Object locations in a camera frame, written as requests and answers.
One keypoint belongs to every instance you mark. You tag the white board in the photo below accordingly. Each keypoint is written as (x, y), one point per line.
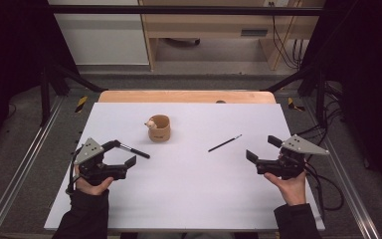
(185, 186)

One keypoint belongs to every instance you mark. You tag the white cabinet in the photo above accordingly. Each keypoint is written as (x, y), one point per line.
(102, 36)

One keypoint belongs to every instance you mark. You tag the person's left hand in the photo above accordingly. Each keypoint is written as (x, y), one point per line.
(93, 189)

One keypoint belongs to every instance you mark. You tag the aluminium floor rail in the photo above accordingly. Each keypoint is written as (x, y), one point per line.
(23, 166)
(351, 186)

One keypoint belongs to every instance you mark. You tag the thin black makeup brush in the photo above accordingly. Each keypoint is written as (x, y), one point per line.
(225, 143)

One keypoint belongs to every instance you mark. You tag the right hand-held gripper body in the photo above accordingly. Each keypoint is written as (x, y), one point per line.
(303, 146)

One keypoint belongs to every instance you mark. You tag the round wooden cup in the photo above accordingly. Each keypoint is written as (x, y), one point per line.
(159, 134)

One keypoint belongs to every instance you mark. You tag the black curtain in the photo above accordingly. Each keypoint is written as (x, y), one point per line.
(10, 49)
(364, 66)

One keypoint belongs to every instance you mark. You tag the black metal stand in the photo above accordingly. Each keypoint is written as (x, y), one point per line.
(320, 96)
(45, 99)

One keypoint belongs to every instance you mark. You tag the person's right hand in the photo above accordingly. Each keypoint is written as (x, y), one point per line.
(291, 189)

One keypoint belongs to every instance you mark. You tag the light wooden desk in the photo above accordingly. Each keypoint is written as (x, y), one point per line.
(205, 25)

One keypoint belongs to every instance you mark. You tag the fluffy grey makeup brush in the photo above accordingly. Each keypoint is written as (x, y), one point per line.
(136, 152)

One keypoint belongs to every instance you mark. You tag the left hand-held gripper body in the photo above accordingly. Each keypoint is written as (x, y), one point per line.
(89, 151)

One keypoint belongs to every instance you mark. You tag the black metal crossbar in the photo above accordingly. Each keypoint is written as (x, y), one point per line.
(179, 10)

